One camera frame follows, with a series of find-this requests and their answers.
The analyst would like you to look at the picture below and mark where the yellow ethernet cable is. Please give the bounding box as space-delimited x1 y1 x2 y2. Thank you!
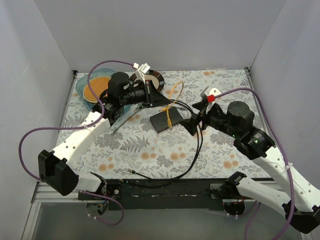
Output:
159 81 185 130

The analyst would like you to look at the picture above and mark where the black network switch box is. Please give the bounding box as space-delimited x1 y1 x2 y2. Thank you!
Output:
149 107 183 134

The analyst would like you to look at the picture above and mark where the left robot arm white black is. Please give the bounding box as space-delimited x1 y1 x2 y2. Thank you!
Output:
38 72 170 200

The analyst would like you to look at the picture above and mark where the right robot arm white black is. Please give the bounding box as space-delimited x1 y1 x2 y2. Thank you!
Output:
180 101 320 234

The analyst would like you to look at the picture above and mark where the dark rimmed ceramic plate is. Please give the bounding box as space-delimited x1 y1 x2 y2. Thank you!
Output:
129 70 165 92

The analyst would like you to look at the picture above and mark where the orange woven round plate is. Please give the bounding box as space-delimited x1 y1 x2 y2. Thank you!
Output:
83 76 111 104

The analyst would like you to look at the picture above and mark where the floral tablecloth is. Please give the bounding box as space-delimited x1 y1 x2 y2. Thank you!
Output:
74 69 268 179

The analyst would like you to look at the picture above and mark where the blue plastic tray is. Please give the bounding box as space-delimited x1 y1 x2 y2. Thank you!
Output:
75 67 133 116

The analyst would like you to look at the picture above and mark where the black cable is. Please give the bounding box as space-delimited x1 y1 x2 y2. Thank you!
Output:
127 99 204 181

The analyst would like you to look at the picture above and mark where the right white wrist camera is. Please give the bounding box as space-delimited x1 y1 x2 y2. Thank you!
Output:
200 86 221 104

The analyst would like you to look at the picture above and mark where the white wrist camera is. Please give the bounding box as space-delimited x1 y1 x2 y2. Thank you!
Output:
200 86 221 104
132 63 151 83

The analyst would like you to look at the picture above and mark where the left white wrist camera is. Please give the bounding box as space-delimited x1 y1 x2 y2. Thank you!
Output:
132 63 151 83

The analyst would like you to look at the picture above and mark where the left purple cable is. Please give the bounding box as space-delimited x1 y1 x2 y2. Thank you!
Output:
18 59 141 227

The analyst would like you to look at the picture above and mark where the purple cable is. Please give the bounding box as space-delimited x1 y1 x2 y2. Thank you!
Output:
213 87 295 240
18 59 141 227

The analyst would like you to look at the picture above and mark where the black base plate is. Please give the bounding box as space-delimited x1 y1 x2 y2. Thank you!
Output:
77 177 253 211

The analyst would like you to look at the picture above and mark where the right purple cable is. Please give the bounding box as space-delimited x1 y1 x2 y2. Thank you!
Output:
213 87 295 240

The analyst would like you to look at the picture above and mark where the aluminium frame rail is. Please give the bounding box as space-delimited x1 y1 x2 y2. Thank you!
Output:
31 182 82 203

